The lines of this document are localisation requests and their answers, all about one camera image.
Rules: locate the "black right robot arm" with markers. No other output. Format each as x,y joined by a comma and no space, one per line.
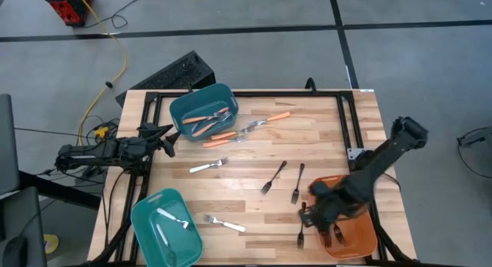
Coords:
384,155

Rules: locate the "dark teal plastic bin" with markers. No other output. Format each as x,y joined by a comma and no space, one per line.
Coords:
200,95

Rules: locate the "orange plastic bin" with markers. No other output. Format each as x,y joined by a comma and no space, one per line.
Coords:
357,240

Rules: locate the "black metal fork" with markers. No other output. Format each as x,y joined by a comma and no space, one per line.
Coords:
300,242
294,197
266,188
339,236
327,241

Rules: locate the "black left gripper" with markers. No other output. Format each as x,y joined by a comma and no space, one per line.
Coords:
142,147

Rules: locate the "black floor beam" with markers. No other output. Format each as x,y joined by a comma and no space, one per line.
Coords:
57,190

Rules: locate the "black aluminium rig frame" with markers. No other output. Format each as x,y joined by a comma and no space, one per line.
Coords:
250,94

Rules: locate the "dark grey panel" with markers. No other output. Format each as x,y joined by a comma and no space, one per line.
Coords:
7,144

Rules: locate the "yellow floor sticker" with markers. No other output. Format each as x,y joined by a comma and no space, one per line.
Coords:
54,242

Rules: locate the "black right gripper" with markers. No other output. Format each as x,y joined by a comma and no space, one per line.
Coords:
338,201

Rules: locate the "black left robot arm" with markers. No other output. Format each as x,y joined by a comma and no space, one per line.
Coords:
88,155

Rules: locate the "turquoise green plastic bin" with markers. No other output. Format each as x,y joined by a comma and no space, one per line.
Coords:
180,244

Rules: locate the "red black equipment box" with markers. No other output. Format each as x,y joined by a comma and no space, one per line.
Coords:
65,7

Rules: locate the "black perforated computer case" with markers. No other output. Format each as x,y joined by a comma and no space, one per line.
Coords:
173,74

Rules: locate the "black computer mouse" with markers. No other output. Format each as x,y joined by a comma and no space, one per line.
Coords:
15,251

